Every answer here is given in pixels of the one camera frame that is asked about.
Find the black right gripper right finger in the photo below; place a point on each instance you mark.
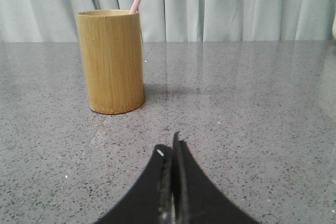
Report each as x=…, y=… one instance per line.
x=196, y=198

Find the pale grey curtain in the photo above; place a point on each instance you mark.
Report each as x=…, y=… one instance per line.
x=176, y=20

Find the bamboo cylinder cup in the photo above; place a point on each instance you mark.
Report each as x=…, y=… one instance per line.
x=111, y=51

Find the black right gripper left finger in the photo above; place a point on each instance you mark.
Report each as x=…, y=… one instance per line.
x=150, y=198

